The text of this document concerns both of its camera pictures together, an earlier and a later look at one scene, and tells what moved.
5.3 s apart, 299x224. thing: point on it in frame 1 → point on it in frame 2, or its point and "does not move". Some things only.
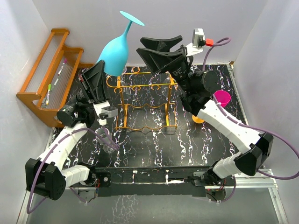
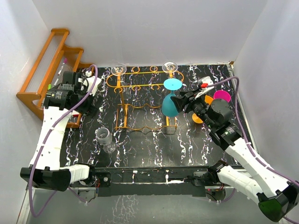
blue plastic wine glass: x=114 y=53 → x=168 y=107
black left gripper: x=94 y=79 → x=89 y=110
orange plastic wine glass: x=197 y=120 does not move
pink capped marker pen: x=65 y=61 does not move
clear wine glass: x=107 y=147 does not move
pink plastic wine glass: x=222 y=97 does not move
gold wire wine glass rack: x=145 y=96 does not move
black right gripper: x=155 y=59 → x=181 y=102
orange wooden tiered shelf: x=54 y=77 does not move
